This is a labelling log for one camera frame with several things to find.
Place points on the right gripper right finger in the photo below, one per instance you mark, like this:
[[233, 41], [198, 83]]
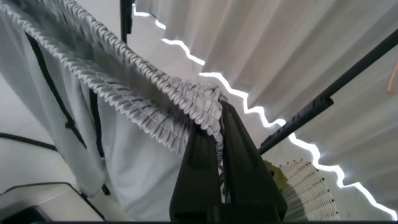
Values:
[[248, 180]]

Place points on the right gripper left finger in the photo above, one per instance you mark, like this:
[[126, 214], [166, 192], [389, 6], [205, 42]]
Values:
[[196, 180]]

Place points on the pale grey shorts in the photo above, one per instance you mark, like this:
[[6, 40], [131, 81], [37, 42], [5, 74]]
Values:
[[130, 161]]

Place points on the white laundry basket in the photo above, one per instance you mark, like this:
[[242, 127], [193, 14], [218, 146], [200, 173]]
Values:
[[308, 193]]

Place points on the black clothes rack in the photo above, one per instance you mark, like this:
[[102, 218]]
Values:
[[357, 67]]

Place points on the green garment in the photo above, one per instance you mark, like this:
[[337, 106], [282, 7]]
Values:
[[276, 177]]

